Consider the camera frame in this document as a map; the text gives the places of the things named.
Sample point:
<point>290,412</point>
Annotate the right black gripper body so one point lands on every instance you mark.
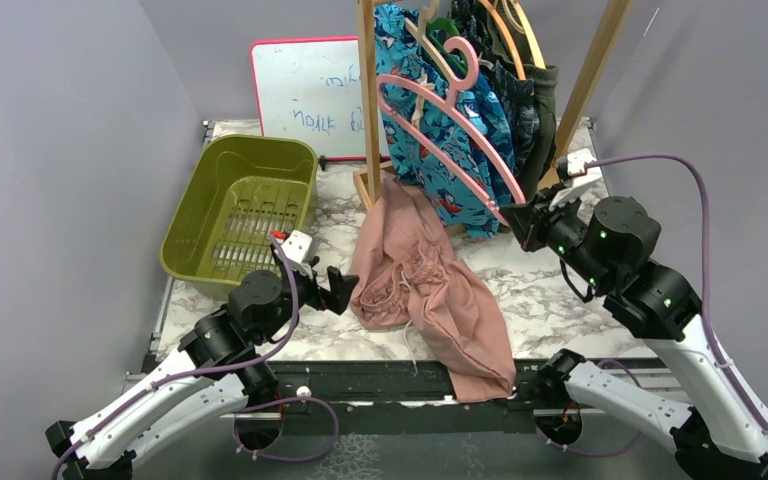
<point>563,229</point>

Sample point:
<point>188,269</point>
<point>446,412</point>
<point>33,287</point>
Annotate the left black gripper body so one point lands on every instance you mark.
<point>308,291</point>

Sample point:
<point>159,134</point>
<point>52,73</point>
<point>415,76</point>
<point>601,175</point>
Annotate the pink shorts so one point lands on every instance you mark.
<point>409,275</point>

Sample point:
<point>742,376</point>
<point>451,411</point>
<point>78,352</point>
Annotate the pink plastic hanger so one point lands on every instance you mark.
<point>454,202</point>

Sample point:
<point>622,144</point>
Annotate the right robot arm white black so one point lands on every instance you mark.
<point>720,431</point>

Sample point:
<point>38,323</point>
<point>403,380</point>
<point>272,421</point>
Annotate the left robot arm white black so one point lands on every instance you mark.
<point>219,367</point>

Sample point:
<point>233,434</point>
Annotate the blue shark print shorts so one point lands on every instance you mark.
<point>422,138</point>

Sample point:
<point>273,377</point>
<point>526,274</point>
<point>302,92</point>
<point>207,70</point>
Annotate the beige wooden hanger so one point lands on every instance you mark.
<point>519,20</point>

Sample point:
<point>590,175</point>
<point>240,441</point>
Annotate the green plastic hanger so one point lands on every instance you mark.
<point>447,26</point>

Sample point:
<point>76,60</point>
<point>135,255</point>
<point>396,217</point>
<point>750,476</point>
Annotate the dark olive shorts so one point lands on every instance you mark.
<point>545,82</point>

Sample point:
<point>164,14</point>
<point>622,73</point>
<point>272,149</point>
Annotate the dark blue patterned shorts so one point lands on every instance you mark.
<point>516,96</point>

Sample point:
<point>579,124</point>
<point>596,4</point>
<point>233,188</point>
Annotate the orange wooden hanger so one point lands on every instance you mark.
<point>508,40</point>

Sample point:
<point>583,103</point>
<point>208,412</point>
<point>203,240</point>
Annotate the wooden clothes rack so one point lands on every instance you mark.
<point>609,30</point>

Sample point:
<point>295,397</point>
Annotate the olive green plastic basket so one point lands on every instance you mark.
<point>242,189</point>

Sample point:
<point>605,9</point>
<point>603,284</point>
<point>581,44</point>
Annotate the red framed whiteboard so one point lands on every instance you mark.
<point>310,90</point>

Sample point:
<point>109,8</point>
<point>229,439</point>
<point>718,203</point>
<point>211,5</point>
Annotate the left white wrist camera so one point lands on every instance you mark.
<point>299,248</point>

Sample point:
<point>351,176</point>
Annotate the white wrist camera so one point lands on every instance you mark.
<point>577,173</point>
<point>299,248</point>

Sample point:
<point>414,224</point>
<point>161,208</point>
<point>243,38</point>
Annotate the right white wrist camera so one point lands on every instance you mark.
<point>577,173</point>

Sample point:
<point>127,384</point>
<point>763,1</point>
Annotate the black metal base rail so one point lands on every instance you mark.
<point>390,421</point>

